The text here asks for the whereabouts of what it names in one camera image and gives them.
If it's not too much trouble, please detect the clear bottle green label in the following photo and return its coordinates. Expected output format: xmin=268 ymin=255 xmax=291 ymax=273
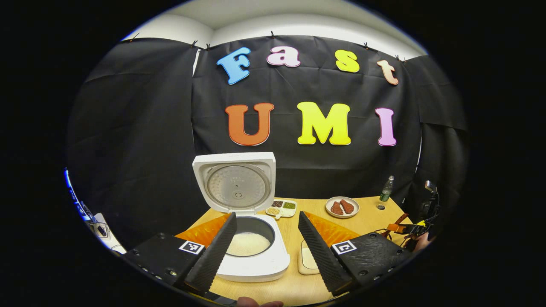
xmin=379 ymin=175 xmax=395 ymax=202

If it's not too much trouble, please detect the white rice cooker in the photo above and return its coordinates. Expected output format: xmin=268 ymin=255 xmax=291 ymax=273
xmin=192 ymin=152 xmax=290 ymax=283

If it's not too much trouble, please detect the white round plate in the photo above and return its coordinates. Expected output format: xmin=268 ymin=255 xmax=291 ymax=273
xmin=325 ymin=196 xmax=360 ymax=219

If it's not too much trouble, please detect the black backdrop cloth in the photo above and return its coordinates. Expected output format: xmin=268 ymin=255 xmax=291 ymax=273
xmin=66 ymin=34 xmax=470 ymax=250

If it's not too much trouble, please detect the computer monitor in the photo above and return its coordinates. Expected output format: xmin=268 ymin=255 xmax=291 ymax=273
xmin=64 ymin=168 xmax=92 ymax=222

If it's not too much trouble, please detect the white plastic object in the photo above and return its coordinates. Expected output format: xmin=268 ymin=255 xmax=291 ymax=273
xmin=87 ymin=212 xmax=127 ymax=255

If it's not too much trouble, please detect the row of black clips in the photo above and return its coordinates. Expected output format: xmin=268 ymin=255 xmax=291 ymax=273
xmin=128 ymin=31 xmax=408 ymax=64

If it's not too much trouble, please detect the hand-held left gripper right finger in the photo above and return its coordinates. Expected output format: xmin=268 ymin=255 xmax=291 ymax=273
xmin=298 ymin=211 xmax=415 ymax=297

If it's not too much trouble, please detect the divided grain tray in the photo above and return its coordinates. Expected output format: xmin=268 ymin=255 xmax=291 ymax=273
xmin=265 ymin=200 xmax=297 ymax=219

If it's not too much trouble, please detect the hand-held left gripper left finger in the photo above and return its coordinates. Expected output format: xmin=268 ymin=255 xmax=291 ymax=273
xmin=124 ymin=212 xmax=238 ymax=295

